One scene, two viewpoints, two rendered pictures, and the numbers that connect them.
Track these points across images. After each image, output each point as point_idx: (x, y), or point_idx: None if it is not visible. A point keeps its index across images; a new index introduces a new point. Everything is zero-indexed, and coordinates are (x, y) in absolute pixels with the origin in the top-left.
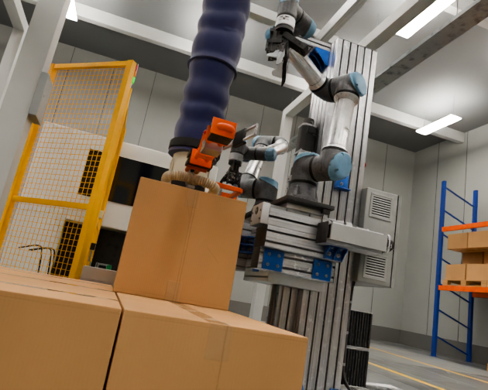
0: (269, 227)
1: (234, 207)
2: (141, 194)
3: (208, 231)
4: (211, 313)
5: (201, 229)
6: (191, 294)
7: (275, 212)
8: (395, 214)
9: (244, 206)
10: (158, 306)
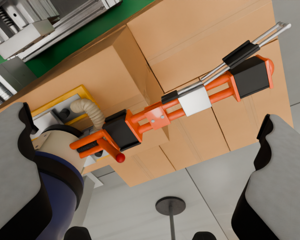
0: (46, 13)
1: (122, 55)
2: (166, 128)
3: (136, 66)
4: (204, 18)
5: (140, 74)
6: (141, 55)
7: (30, 10)
8: None
9: (115, 45)
10: (227, 43)
